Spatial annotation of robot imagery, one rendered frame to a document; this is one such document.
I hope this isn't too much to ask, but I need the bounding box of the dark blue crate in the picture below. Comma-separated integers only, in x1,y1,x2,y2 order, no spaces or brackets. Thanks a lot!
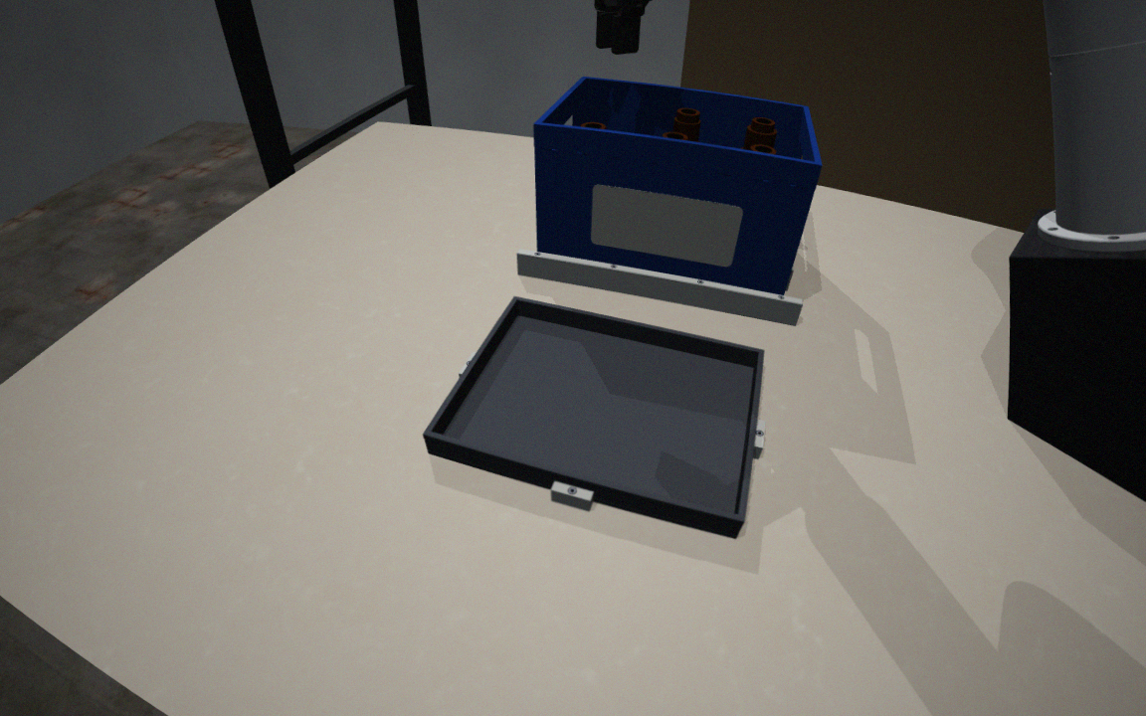
533,77,815,296

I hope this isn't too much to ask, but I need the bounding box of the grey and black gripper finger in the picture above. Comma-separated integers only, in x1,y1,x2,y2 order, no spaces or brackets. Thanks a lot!
612,0,652,55
595,0,618,49

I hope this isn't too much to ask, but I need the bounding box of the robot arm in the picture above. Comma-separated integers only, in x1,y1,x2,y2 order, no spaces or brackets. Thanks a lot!
1038,0,1146,253

